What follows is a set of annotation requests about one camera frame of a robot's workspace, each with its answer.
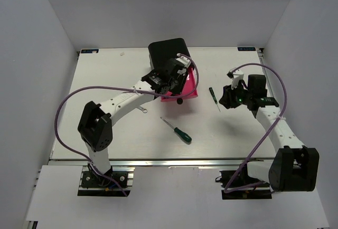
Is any small precision screwdriver left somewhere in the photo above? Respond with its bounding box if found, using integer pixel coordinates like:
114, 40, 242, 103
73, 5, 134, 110
209, 87, 220, 111

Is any aluminium table rail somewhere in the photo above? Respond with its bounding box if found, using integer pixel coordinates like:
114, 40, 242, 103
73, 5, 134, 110
50, 157, 280, 169

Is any right blue label sticker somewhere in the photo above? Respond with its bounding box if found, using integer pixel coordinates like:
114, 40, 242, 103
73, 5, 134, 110
237, 47, 256, 52

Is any left blue label sticker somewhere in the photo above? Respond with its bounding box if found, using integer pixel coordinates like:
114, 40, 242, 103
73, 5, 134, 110
80, 49, 99, 54

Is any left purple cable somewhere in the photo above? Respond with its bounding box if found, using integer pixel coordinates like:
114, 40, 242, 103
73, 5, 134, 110
54, 52, 200, 197

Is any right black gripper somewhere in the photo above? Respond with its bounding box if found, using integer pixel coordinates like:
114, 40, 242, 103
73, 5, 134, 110
219, 80, 252, 109

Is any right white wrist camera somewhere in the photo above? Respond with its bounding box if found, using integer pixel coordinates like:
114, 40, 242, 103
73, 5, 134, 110
227, 68, 244, 90

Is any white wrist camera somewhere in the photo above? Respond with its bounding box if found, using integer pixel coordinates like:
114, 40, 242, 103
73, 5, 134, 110
227, 68, 244, 90
176, 53, 191, 68

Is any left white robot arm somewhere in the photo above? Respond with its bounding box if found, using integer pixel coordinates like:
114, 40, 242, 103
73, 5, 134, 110
78, 56, 191, 186

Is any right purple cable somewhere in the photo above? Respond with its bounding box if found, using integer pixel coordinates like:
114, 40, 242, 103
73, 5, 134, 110
223, 63, 288, 194

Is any large green handle screwdriver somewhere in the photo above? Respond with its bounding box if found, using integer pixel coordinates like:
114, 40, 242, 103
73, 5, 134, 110
160, 117, 192, 144

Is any purple cable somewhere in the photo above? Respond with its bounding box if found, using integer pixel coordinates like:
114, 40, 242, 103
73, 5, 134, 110
223, 63, 288, 194
54, 52, 200, 197

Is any blue label sticker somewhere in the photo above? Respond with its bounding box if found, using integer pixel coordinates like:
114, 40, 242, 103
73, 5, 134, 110
80, 49, 99, 54
237, 47, 256, 52

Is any pink drawer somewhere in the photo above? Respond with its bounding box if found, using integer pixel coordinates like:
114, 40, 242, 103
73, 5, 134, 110
161, 67, 198, 105

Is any black drawer cabinet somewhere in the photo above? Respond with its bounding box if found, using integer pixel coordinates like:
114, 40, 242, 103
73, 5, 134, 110
147, 37, 191, 69

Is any silver wrench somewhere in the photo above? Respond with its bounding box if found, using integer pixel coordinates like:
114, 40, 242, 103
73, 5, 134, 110
138, 106, 148, 113

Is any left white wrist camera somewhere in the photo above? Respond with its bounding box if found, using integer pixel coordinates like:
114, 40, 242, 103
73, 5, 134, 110
176, 53, 191, 68

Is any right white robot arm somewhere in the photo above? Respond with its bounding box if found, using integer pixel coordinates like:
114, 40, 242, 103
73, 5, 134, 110
219, 73, 320, 192

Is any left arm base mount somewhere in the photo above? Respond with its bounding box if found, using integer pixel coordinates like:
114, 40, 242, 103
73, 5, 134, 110
77, 167, 134, 197

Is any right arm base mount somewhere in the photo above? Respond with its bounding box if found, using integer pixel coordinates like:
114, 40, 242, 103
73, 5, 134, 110
215, 164, 273, 201

